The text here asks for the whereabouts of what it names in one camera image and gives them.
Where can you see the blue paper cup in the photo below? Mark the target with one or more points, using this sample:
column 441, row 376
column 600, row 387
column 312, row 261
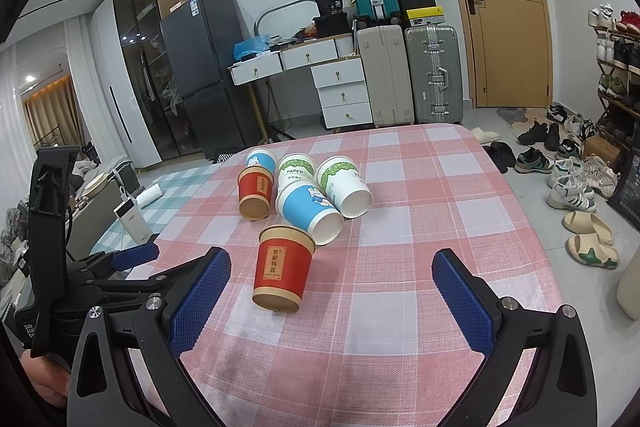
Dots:
column 305, row 207
column 262, row 157

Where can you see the blue paper cup far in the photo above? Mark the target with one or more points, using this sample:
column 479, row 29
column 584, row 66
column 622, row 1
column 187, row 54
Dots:
column 262, row 157

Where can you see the beige suitcase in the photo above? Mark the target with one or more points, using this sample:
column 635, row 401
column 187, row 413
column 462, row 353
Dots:
column 384, row 60

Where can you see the beige slippers pair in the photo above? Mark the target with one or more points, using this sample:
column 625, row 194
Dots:
column 591, row 242

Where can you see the silver suitcase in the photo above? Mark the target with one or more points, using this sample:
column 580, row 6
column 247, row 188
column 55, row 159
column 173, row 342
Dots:
column 435, row 71

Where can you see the teal checkered tablecloth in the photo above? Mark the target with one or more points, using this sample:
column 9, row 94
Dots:
column 177, row 188

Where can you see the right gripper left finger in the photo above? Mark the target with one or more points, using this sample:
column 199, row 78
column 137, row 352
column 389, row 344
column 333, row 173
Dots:
column 127, row 369

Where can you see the glass display cabinet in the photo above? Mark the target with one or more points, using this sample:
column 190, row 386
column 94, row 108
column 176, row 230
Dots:
column 151, row 76

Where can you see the blue paper cup near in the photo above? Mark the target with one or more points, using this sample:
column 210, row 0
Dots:
column 305, row 207

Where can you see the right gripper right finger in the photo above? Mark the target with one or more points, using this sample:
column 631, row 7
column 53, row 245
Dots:
column 559, row 388

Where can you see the green paper cup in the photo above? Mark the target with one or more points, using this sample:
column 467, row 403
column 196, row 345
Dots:
column 339, row 179
column 294, row 167

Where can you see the shoe rack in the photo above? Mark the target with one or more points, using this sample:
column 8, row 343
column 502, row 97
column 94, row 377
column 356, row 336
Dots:
column 617, row 56

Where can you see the person's left hand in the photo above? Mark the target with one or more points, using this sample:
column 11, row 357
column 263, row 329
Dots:
column 50, row 380

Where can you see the red paper cup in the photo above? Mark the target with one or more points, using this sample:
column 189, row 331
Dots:
column 255, row 184
column 282, row 266

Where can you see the white drawer desk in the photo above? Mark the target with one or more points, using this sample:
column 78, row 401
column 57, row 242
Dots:
column 323, row 77

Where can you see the wooden door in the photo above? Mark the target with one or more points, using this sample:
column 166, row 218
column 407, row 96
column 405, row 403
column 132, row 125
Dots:
column 508, row 49

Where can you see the green paper cup right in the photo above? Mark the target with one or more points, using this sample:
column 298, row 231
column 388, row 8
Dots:
column 339, row 179

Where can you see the pink checkered tablecloth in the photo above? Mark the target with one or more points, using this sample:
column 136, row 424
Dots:
column 373, row 343

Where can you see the green paper cup left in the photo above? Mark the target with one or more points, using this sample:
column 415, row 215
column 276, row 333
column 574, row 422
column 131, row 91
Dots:
column 294, row 167

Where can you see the white power bank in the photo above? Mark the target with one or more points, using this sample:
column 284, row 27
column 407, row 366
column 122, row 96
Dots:
column 129, row 215

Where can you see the blue plastic bag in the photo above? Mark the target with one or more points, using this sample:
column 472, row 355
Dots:
column 251, row 47

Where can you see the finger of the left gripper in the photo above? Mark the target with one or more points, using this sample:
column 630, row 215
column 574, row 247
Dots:
column 134, row 256

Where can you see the black refrigerator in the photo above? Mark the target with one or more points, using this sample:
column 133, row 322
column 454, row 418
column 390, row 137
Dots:
column 199, row 38

